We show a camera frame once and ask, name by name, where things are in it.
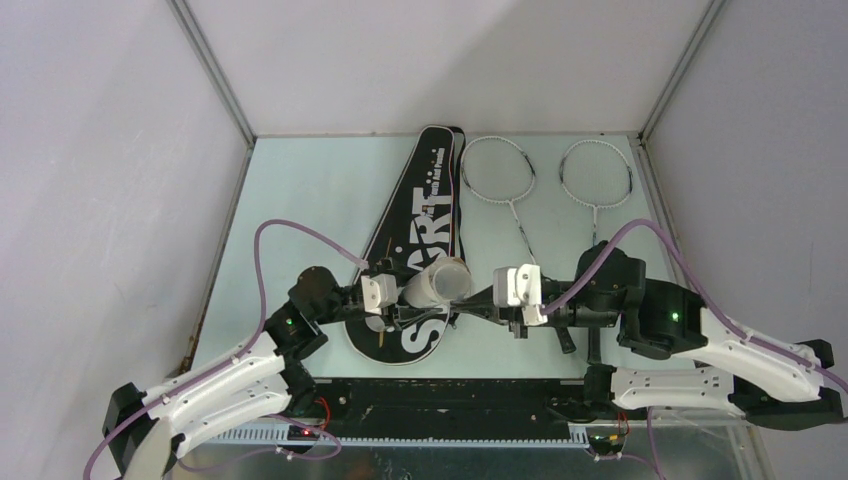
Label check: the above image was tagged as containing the white shuttlecock tube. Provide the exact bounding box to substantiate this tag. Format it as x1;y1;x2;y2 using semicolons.
401;257;473;308

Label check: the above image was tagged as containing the white racket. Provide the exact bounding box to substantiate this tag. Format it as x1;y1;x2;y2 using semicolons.
558;139;633;246
456;135;576;354

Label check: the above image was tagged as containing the clear round tube lid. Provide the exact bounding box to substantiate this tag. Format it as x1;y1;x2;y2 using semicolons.
430;257;473;302

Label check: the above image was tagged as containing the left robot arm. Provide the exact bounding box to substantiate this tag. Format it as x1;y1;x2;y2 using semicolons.
103;257;471;479

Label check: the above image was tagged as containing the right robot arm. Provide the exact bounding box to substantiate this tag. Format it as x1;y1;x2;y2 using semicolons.
452;242;846;431

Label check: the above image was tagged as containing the black racket bag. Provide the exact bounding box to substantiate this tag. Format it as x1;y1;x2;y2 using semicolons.
345;125;466;366

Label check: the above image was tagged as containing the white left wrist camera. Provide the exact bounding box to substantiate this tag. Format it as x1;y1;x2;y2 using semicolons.
360;274;399;315

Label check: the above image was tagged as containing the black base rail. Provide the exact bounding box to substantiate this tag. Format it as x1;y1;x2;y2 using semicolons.
291;377;651;442

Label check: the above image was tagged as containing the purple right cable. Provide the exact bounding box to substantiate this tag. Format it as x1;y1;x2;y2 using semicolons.
541;219;848;480

